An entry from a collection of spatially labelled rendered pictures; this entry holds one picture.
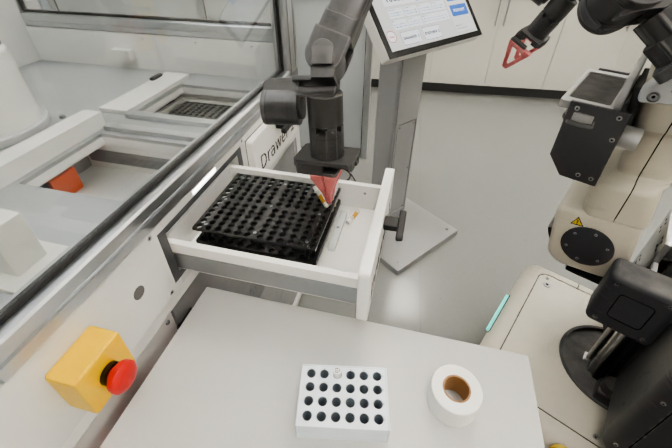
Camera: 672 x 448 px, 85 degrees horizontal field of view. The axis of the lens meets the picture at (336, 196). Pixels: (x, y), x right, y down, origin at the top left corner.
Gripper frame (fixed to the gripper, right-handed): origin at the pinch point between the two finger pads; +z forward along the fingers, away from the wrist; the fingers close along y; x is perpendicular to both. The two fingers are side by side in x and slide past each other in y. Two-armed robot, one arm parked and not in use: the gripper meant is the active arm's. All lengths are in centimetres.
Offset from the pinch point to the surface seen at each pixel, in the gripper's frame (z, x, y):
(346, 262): 8.6, -6.7, 4.9
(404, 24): -17, 84, 1
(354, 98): 38, 167, -39
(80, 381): 2.1, -39.6, -17.1
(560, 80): 61, 317, 111
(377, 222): -0.4, -5.5, 10.0
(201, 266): 6.3, -16.4, -18.0
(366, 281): 1.5, -17.0, 10.8
